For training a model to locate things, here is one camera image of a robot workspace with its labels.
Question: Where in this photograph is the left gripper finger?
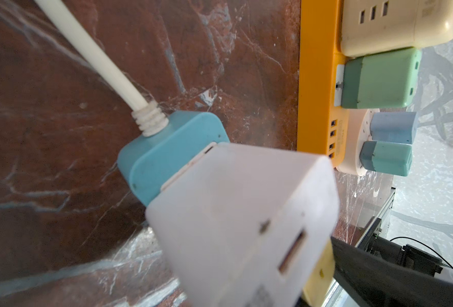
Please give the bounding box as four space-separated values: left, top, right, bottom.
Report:
331 237 453 306

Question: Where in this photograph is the white charger plug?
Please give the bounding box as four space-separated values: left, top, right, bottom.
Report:
146 143 340 306

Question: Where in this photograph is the orange power strip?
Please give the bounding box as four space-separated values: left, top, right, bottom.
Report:
297 1 349 168

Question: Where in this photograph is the teal power strip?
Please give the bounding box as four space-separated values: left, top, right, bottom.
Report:
117 111 230 207

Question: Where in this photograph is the teal charger plug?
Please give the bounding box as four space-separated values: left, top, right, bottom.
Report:
359 141 413 177

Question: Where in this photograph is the round pink power socket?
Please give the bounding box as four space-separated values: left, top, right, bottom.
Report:
336 109 380 177

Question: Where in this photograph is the blue charger plug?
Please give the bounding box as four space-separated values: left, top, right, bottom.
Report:
370 112 418 145

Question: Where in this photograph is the green charger plug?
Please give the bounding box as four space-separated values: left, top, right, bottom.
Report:
341 47 422 109

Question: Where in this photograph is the beige cube charger plug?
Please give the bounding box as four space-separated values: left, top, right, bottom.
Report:
340 0 453 58

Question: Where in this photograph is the white teal strip cable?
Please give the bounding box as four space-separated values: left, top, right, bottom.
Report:
33 0 170 138

